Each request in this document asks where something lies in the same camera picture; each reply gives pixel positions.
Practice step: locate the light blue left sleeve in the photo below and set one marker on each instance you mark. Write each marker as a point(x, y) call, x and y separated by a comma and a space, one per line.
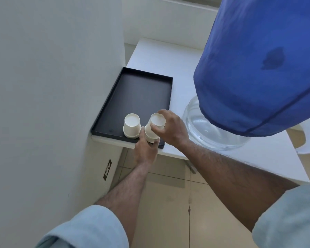
point(87, 229)

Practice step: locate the person's right forearm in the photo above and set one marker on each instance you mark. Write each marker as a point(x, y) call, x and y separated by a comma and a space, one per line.
point(229, 180)

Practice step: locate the person's left thumb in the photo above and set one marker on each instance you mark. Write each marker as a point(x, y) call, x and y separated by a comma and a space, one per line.
point(142, 134)

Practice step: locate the clear large water bottle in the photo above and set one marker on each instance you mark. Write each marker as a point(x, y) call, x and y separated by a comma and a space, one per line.
point(204, 129)

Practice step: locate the white paper cup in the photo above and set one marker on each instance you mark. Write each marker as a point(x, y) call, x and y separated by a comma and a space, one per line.
point(132, 125)
point(150, 135)
point(158, 120)

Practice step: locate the black rectangular tray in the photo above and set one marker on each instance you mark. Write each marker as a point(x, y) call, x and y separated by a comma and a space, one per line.
point(136, 98)

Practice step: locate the person's left forearm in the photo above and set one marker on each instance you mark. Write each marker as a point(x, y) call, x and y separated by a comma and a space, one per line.
point(126, 196)

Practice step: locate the person's right hand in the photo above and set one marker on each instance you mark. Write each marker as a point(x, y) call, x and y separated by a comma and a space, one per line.
point(174, 131)

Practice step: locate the metal table leg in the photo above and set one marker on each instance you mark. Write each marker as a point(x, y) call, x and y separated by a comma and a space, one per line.
point(191, 167)

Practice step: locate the light blue sleeve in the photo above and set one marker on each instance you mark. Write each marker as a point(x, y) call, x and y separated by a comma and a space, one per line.
point(87, 229)
point(291, 216)

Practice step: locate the person's right thumb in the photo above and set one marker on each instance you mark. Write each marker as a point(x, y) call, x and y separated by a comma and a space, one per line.
point(157, 131)

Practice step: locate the light blue right sleeve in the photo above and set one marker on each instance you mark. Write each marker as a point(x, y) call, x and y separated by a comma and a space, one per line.
point(291, 216)

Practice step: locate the wall power socket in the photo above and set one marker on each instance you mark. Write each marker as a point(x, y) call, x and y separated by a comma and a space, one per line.
point(107, 169)

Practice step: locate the person's left hand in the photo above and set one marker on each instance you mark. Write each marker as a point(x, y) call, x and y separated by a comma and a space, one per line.
point(146, 152)

